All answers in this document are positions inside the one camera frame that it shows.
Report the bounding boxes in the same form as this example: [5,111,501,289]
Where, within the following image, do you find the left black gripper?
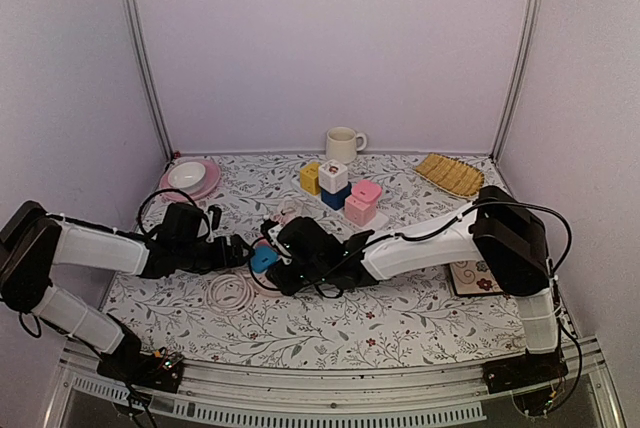
[176,234,256,276]

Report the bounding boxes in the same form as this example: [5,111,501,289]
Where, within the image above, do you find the blue plug adapter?
[249,245,279,274]

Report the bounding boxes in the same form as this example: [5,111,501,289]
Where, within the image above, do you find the round pink socket with cord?
[204,272,280,314]

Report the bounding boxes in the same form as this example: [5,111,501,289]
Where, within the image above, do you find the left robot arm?
[1,201,253,382]

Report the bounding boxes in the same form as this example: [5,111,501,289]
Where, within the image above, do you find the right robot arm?
[266,185,566,384]

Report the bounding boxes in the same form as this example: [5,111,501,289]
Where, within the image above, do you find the dark blue cube socket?
[321,182,351,211]

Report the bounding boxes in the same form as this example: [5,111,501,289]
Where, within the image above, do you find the pink cube socket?
[344,195,377,227]

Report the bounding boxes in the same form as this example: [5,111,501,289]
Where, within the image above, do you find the white cube socket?
[318,159,348,194]

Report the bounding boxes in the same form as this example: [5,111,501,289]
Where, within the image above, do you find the pink plug adapter on top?
[351,179,382,204]

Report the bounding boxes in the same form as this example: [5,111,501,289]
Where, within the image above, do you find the yellow cube socket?
[299,162,321,196]

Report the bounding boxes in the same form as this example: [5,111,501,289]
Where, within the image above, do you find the pink plate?
[159,159,221,201]

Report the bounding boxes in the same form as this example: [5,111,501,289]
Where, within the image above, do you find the white bowl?
[167,162,206,193]

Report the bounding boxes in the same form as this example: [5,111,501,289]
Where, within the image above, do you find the cream ceramic mug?
[325,127,368,164]

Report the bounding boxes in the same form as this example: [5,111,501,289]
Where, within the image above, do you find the floral table cloth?
[99,152,576,370]

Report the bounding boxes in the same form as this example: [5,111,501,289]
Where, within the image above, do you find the floral square coaster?
[448,261,503,297]

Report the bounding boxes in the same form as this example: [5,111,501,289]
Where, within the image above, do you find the yellow woven tray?
[414,153,485,198]

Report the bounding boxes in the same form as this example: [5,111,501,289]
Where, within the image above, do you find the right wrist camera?
[260,218,284,250]

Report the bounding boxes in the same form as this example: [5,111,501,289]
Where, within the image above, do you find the white charger with cable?
[262,198,304,229]

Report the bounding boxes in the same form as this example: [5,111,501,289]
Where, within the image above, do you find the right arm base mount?
[482,348,568,394]

